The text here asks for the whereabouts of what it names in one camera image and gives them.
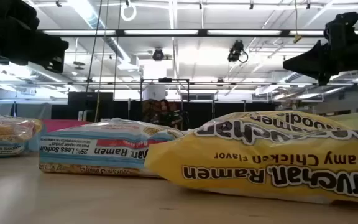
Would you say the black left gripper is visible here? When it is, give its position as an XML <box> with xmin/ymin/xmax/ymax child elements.
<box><xmin>0</xmin><ymin>0</ymin><xmax>70</xmax><ymax>74</ymax></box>

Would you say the black crossbar with light strips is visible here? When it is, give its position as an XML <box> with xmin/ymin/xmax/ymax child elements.
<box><xmin>37</xmin><ymin>28</ymin><xmax>358</xmax><ymax>39</ymax></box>

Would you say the black tube frame cart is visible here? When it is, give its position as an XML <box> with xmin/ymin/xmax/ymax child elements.
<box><xmin>140</xmin><ymin>77</ymin><xmax>191</xmax><ymax>103</ymax></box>

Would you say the brown patterned object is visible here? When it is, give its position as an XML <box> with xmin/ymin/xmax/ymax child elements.
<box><xmin>141</xmin><ymin>99</ymin><xmax>161</xmax><ymax>124</ymax></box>

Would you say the yellow Maruchan ramen packet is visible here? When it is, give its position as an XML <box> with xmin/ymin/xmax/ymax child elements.
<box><xmin>144</xmin><ymin>110</ymin><xmax>358</xmax><ymax>205</ymax></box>

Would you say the yellow hanging hook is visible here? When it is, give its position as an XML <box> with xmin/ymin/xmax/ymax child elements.
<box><xmin>293</xmin><ymin>0</ymin><xmax>303</xmax><ymax>44</ymax></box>

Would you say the black monitor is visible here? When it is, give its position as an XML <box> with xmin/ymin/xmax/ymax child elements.
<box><xmin>68</xmin><ymin>91</ymin><xmax>114</xmax><ymax>122</ymax></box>

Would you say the person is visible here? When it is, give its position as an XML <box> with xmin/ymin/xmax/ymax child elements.
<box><xmin>157</xmin><ymin>98</ymin><xmax>185</xmax><ymax>130</ymax></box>

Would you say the blue Maruchan ramen packet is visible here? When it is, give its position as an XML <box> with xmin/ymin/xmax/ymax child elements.
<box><xmin>29</xmin><ymin>124</ymin><xmax>48</xmax><ymax>153</ymax></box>
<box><xmin>39</xmin><ymin>118</ymin><xmax>186</xmax><ymax>179</ymax></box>
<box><xmin>0</xmin><ymin>114</ymin><xmax>43</xmax><ymax>159</ymax></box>

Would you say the white cylinder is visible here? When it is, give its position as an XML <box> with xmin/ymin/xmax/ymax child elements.
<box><xmin>142</xmin><ymin>84</ymin><xmax>167</xmax><ymax>101</ymax></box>

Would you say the white hanging ring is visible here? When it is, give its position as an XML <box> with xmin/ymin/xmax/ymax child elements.
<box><xmin>120</xmin><ymin>1</ymin><xmax>137</xmax><ymax>22</ymax></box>

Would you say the grey cover sheet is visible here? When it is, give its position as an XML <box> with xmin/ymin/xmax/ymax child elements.
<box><xmin>0</xmin><ymin>102</ymin><xmax>53</xmax><ymax>121</ymax></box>

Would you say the yellowish hanging rope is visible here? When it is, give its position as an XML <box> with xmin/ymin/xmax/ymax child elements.
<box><xmin>93</xmin><ymin>0</ymin><xmax>110</xmax><ymax>123</ymax></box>

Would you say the black camera with cable loop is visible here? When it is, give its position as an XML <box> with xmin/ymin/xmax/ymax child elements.
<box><xmin>227</xmin><ymin>39</ymin><xmax>249</xmax><ymax>63</ymax></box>

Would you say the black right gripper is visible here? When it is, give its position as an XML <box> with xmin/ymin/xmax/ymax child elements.
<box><xmin>283</xmin><ymin>0</ymin><xmax>358</xmax><ymax>86</ymax></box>

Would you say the black hanging cable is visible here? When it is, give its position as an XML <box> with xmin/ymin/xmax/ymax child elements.
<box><xmin>85</xmin><ymin>0</ymin><xmax>104</xmax><ymax>93</ymax></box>

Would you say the black round ceiling camera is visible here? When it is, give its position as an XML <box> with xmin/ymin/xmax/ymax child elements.
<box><xmin>152</xmin><ymin>48</ymin><xmax>166</xmax><ymax>62</ymax></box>

